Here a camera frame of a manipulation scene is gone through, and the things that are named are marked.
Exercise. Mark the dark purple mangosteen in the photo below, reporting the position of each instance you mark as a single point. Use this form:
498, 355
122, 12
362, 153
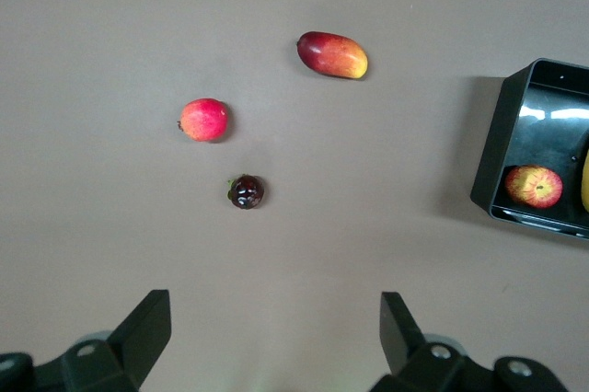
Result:
246, 192

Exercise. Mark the pink red round fruit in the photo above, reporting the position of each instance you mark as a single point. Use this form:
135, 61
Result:
204, 119

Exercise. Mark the yellow banana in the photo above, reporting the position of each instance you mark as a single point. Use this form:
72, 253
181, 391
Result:
585, 180

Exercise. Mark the brown table mat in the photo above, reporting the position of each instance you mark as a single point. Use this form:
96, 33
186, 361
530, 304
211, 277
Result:
92, 134

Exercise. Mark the red yellow apple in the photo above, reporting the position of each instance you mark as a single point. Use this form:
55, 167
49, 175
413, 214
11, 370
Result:
534, 186

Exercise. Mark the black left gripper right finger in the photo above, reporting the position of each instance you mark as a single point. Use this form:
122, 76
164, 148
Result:
409, 355

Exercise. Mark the black plastic box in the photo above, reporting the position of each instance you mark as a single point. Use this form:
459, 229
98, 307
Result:
497, 134

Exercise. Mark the red yellow mango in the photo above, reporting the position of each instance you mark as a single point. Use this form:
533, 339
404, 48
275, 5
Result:
332, 55

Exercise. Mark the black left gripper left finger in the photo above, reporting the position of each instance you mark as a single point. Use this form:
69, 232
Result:
133, 346

